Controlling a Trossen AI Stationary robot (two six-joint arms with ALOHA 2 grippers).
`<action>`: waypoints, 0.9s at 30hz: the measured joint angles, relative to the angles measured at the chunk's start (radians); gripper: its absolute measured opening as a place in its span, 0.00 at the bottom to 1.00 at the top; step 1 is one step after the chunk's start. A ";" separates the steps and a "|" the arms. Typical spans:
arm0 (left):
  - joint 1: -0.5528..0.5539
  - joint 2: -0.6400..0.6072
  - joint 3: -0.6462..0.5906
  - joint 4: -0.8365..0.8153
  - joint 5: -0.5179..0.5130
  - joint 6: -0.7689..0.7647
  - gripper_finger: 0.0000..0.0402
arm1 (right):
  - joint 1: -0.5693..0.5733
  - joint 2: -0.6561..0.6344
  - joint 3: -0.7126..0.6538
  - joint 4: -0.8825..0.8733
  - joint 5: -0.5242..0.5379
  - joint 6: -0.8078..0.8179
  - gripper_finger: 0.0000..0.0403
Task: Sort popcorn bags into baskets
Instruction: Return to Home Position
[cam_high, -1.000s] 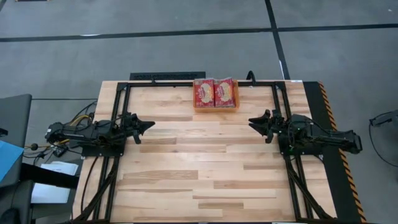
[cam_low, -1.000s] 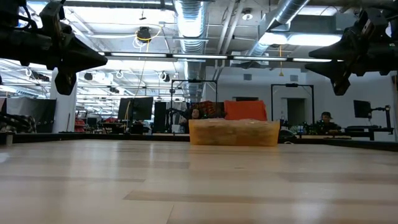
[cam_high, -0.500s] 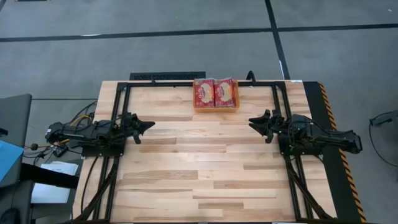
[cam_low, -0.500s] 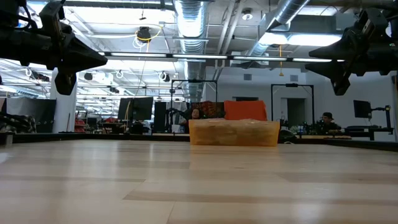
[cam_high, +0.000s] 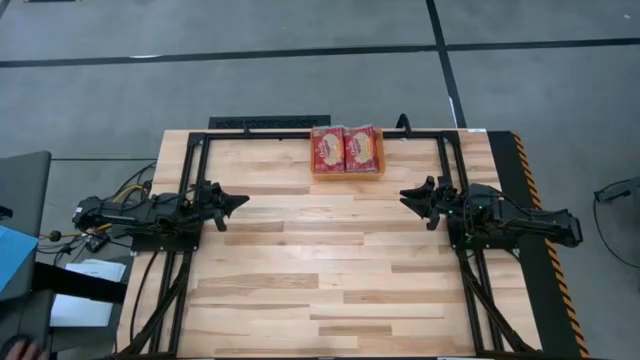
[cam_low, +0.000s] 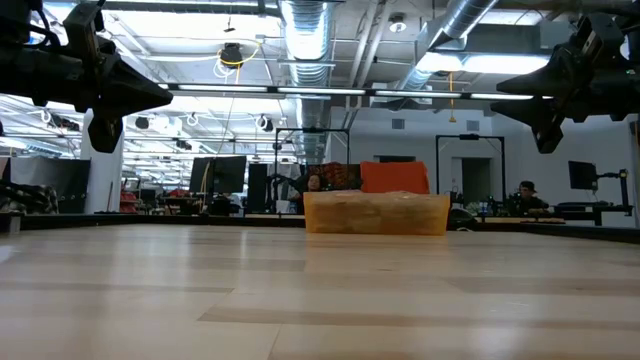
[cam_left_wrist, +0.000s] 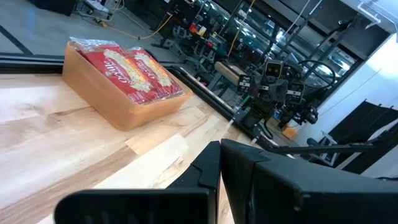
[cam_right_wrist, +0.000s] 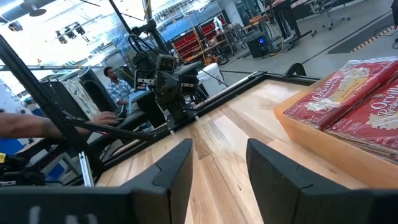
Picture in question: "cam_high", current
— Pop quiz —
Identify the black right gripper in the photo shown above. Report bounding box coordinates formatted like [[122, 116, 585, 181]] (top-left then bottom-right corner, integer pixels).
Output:
[[399, 175, 459, 232]]

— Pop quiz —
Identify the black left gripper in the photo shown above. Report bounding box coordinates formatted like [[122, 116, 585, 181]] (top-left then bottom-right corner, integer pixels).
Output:
[[192, 180, 251, 233]]

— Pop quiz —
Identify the large red popcorn bag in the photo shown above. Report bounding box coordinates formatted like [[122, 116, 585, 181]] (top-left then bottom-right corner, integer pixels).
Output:
[[343, 124, 380, 174]]

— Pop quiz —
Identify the cardboard box with red lining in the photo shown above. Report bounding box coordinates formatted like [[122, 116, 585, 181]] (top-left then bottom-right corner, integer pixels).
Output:
[[309, 125, 387, 182]]

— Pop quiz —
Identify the black ribbed floor mat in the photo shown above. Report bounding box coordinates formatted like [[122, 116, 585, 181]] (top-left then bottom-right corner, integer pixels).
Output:
[[208, 114, 332, 131]]

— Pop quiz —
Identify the black hazard-striped floor mat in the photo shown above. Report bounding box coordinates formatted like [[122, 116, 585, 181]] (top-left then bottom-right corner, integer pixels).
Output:
[[487, 130, 591, 360]]

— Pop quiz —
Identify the white paper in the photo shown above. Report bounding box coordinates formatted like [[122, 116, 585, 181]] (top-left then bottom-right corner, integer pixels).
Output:
[[49, 258, 128, 329]]

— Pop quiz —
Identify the grey floor device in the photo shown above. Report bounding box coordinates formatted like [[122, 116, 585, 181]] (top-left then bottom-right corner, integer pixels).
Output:
[[593, 175, 640, 204]]

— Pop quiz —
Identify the grey case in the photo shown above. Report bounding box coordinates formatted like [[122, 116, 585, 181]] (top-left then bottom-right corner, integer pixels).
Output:
[[0, 149, 54, 301]]

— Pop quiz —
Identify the blue sheet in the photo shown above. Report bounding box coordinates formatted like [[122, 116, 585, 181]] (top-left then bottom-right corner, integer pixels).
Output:
[[0, 224, 40, 294]]

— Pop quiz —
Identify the person's hand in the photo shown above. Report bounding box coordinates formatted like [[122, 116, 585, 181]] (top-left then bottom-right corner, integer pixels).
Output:
[[2, 338, 49, 360]]

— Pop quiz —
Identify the black table frame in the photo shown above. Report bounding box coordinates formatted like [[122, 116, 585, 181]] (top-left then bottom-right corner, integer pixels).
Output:
[[117, 127, 539, 360]]

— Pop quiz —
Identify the yellow cable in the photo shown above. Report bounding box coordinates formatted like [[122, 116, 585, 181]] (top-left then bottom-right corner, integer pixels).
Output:
[[39, 183, 146, 239]]

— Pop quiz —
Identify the black table cable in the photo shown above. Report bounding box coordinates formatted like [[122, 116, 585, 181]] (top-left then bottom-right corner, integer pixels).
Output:
[[128, 249, 159, 346]]

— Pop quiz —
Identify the black floor cable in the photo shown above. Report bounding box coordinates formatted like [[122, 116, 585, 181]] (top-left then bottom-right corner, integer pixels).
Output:
[[592, 197, 640, 271]]

